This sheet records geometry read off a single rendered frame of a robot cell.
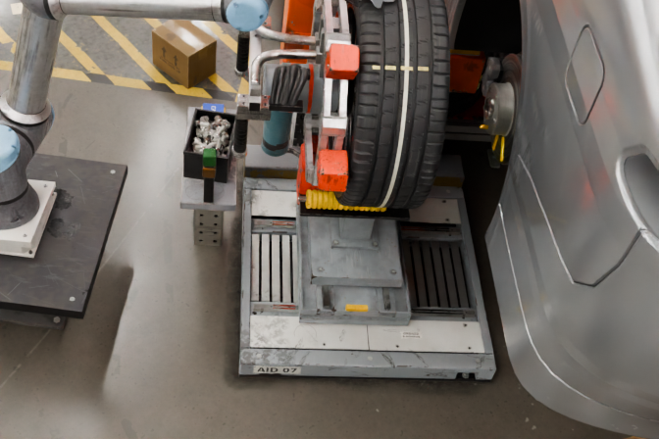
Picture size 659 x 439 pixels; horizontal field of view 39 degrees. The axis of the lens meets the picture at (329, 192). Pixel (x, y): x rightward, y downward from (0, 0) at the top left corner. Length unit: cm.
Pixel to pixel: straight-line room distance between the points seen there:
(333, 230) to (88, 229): 79
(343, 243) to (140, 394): 81
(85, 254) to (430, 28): 126
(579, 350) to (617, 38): 64
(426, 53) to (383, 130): 22
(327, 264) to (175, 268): 56
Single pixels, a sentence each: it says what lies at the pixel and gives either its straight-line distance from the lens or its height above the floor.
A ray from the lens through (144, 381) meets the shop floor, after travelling 303.
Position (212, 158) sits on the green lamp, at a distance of 271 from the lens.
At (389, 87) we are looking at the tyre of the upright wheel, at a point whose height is 108.
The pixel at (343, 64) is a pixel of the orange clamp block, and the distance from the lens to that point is 232.
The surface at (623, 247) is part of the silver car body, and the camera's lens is 177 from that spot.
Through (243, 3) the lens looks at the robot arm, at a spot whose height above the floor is 128.
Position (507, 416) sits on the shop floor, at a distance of 312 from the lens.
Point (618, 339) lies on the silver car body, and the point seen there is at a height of 117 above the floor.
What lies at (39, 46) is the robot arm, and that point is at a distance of 270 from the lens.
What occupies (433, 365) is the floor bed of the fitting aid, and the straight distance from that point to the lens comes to 306.
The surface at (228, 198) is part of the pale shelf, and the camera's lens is 288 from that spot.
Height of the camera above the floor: 262
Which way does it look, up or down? 48 degrees down
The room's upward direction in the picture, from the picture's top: 10 degrees clockwise
